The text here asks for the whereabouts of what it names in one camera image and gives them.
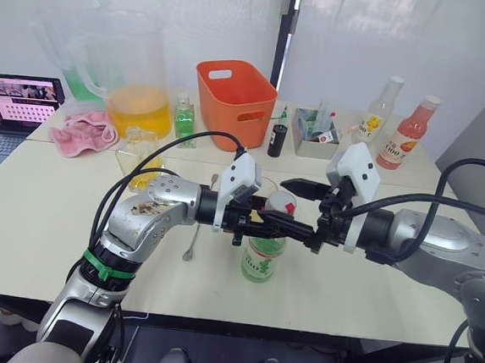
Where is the small black bottle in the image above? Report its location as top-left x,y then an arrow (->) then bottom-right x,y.
266,123 -> 289,160

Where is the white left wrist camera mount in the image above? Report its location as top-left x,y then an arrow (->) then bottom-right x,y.
210,148 -> 267,237

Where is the green juice bottle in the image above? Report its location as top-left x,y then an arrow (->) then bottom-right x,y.
239,188 -> 299,286

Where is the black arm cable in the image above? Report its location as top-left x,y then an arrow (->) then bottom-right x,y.
87,121 -> 250,275
331,146 -> 485,272

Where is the orange plastic basket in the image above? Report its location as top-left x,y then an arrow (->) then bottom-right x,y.
189,55 -> 282,156

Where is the clear bottle yellow label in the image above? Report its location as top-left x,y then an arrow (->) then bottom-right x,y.
353,73 -> 406,147

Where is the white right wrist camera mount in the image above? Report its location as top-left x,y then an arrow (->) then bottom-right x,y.
318,138 -> 385,256

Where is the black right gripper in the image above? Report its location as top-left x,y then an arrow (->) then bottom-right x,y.
256,169 -> 359,257

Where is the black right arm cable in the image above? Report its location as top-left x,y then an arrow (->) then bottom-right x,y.
331,146 -> 485,272

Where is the clear pitcher orange liquid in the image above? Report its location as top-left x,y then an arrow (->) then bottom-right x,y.
75,5 -> 184,143

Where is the pink juice bottle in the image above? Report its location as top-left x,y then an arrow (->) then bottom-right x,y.
374,90 -> 442,174

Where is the square bottle yellow liquid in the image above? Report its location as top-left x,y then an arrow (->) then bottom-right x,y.
111,124 -> 168,195

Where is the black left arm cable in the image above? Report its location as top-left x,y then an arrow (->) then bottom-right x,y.
87,121 -> 250,275

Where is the white red bottle cap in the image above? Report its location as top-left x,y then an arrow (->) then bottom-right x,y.
263,189 -> 300,217

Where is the white shoe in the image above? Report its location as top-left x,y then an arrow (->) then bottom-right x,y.
0,308 -> 41,333

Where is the pink cloth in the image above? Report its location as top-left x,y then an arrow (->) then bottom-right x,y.
46,106 -> 123,163

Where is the long metal spoon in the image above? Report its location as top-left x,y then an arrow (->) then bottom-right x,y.
181,170 -> 221,266

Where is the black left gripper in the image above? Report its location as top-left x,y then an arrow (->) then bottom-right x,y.
219,193 -> 293,251

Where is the black laptop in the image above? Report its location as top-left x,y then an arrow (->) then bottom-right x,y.
0,73 -> 68,163

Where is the square bottle green liquid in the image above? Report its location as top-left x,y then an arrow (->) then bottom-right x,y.
170,91 -> 201,149

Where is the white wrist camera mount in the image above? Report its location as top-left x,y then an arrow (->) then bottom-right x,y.
318,138 -> 385,256
210,148 -> 267,237

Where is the clear pitcher green liquid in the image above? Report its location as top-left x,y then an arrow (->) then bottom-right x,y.
23,0 -> 124,106

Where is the grey box with packets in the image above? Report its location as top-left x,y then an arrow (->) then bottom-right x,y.
289,100 -> 344,161

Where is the black vertical pole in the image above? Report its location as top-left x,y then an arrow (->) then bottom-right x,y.
268,0 -> 305,91

